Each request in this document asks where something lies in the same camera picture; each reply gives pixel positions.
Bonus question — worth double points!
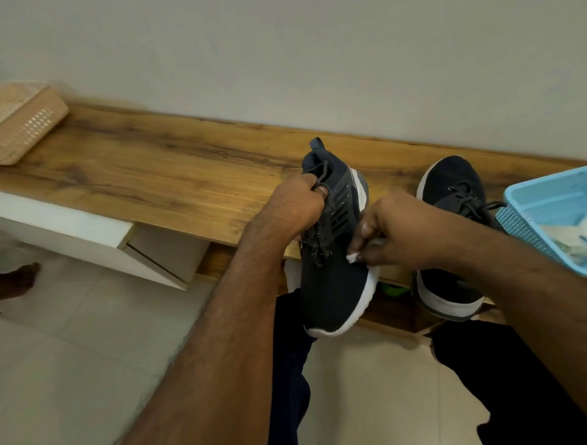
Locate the person's left forearm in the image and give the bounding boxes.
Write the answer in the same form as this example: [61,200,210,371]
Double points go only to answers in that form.
[121,224,299,445]

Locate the used wipe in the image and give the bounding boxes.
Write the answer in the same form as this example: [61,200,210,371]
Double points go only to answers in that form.
[539,223,587,267]

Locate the blue plastic basket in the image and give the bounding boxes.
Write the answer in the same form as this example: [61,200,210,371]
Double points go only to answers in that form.
[495,166,587,278]

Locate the person's right hand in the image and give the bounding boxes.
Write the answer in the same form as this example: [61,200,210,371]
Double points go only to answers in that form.
[347,192,459,271]

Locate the wooden table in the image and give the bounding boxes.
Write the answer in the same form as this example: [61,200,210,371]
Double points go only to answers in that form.
[0,103,587,345]

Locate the beige perforated basket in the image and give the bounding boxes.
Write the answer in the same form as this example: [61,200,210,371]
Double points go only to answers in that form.
[0,82,70,167]

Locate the person's left hand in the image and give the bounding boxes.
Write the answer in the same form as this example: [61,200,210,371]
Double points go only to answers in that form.
[252,173,329,241]

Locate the white drawer unit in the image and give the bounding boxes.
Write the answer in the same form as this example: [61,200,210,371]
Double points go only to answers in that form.
[0,191,211,291]

